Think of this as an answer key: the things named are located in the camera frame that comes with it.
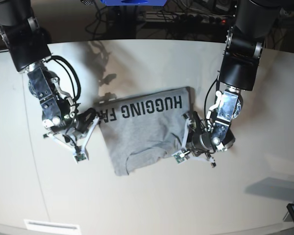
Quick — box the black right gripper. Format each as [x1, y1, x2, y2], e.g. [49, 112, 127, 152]
[63, 108, 97, 144]

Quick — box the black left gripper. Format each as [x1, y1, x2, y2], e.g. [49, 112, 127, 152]
[186, 111, 211, 157]

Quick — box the grey T-shirt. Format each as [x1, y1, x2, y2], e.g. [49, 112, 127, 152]
[95, 87, 191, 176]

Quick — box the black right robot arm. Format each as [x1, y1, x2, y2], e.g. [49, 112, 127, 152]
[0, 0, 96, 146]

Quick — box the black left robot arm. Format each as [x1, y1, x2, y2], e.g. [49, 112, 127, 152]
[184, 0, 283, 161]

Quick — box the white label strip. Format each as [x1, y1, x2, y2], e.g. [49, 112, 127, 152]
[24, 219, 80, 230]

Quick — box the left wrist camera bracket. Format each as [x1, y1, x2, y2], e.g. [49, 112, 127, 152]
[171, 113, 216, 167]

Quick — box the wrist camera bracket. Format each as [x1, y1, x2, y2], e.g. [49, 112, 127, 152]
[43, 115, 99, 164]
[171, 113, 216, 167]

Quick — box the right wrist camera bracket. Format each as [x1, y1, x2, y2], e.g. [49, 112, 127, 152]
[43, 115, 99, 164]

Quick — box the blue plastic mount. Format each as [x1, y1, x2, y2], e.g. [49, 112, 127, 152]
[101, 0, 167, 6]

